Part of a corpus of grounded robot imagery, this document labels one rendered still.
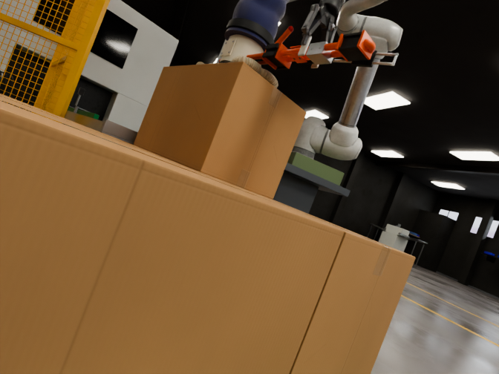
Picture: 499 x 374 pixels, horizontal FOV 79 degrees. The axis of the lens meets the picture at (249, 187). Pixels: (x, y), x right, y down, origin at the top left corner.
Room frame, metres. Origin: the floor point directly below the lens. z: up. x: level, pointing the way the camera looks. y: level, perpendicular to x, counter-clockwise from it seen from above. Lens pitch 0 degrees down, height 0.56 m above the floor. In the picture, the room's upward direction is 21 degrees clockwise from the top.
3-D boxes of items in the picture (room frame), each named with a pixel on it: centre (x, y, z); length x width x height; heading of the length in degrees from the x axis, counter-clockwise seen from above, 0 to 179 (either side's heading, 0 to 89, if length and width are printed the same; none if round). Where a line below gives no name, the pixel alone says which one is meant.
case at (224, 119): (1.38, 0.24, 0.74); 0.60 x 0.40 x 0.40; 44
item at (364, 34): (0.93, -0.14, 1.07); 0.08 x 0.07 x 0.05; 41
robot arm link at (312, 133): (1.90, -0.24, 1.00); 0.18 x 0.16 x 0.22; 75
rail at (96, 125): (2.32, 1.50, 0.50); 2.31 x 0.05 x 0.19; 41
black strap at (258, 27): (1.39, 0.24, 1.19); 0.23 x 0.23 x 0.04
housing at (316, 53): (1.04, -0.06, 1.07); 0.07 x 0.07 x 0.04; 41
